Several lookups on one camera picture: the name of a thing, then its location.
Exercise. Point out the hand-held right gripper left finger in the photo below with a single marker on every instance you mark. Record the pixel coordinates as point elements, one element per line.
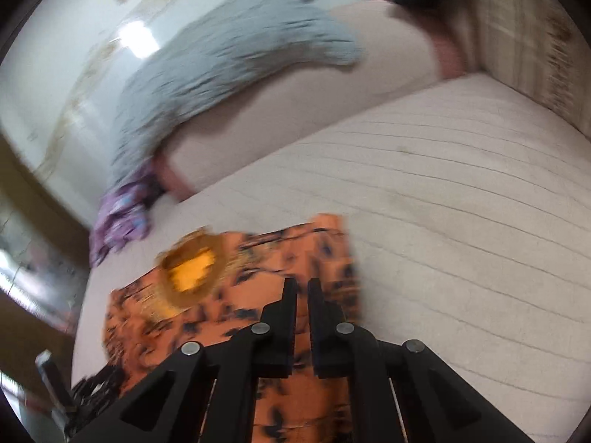
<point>288,332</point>

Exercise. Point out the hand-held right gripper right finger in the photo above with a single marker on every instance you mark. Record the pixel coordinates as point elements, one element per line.
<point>318,332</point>

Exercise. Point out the orange black floral garment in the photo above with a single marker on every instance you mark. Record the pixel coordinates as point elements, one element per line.
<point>277,258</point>

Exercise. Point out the wooden wardrobe with glass door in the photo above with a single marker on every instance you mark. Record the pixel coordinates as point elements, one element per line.
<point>27,240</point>

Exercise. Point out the purple floral cloth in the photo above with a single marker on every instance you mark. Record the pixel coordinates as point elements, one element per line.
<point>122,221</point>

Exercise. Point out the bed with beige striped mattress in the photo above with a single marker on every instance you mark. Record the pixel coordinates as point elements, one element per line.
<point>461,203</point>

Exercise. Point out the long beige pillow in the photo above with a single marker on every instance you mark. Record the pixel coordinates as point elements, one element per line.
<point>323,87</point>

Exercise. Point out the grey textured blanket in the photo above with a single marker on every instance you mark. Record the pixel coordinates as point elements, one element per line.
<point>221,64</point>

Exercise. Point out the wooden headboard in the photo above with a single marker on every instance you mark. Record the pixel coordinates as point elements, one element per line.
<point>521,32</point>

